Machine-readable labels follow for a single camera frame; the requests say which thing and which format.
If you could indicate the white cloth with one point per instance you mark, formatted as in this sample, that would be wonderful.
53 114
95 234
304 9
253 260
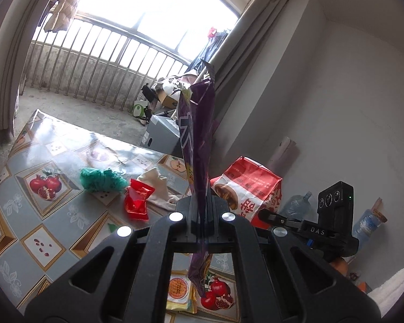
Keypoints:
158 185

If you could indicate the green white bag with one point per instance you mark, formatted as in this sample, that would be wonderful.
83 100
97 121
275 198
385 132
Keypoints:
139 109

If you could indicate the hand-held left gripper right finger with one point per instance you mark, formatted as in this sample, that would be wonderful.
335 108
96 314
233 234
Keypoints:
215 218

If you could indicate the white blanket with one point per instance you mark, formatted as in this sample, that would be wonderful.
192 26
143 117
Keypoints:
390 289

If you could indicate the grey curtain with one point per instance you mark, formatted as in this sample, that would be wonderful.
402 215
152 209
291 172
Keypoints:
10 84
252 47

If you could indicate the beige down jacket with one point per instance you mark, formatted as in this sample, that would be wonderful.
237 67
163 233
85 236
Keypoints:
64 6

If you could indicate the clear water bottle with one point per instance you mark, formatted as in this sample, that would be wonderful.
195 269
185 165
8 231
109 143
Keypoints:
367 220

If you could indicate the green plastic bag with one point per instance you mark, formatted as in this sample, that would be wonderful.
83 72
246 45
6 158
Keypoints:
101 180

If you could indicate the large blue water jug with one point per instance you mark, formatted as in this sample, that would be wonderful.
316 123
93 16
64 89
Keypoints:
296 205

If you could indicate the grey box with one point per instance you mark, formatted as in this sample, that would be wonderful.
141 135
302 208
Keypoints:
161 134

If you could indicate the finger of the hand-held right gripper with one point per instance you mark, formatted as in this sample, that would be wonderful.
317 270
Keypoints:
276 218

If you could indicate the red crumpled wrapper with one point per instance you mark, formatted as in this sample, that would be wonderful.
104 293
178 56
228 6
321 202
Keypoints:
138 202

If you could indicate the purple snack bag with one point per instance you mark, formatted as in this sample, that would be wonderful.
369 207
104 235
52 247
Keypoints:
197 134

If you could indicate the yellow packet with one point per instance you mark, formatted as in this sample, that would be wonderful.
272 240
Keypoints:
178 289

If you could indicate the brown cardboard box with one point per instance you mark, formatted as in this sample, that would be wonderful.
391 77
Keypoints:
170 99

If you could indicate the red white food bag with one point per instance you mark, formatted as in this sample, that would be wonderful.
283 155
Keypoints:
252 181

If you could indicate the balcony railing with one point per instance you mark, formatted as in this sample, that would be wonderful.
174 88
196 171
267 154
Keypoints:
97 64

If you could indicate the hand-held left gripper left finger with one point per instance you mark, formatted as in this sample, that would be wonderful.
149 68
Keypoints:
192 218

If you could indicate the hanging blue clothes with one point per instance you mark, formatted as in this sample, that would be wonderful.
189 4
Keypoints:
210 48

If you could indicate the black bag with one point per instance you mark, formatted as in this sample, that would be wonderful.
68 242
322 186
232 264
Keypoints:
148 92

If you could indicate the orange object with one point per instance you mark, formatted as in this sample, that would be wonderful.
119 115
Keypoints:
341 267

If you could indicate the fruit print tablecloth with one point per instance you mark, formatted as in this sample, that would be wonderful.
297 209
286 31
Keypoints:
54 215

